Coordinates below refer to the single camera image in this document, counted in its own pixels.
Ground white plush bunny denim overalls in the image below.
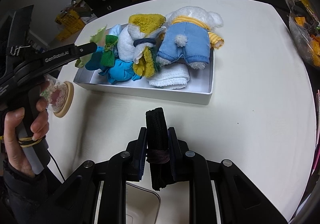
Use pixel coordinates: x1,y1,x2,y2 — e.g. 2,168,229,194
156,6,224,69

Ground black sleeve forearm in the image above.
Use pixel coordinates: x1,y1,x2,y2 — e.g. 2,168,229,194
3,158,62,223

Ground person left hand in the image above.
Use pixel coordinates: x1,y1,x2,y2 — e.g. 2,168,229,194
4,82,50,178

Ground white shallow cardboard box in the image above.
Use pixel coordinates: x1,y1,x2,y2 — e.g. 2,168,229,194
73,22,215,106

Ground yellow grey towel bundle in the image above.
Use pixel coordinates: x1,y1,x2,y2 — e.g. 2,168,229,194
128,14,166,78

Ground white rolled plush towel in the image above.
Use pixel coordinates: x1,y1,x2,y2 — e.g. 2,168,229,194
117,26,140,63

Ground clear bowl of snacks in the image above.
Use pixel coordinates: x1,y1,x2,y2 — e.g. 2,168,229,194
285,0,319,68

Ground blue fabric doll clothing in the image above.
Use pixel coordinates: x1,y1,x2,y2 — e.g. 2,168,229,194
85,24,142,84

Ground glass dome wooden base flowers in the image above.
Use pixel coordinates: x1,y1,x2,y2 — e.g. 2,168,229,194
41,75,74,118

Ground yellow packaging pile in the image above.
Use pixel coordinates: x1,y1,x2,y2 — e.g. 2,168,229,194
55,9,85,42

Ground white knit rolled towel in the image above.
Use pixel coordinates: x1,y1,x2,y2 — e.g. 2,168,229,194
147,62,190,89

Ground black cloth purple band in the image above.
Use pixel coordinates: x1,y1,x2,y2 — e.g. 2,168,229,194
146,107,172,191

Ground white tray under gripper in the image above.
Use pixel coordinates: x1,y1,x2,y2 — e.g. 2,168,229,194
96,180,222,224

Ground green ribbon bow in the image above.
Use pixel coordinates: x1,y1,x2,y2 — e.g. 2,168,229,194
100,35,118,67

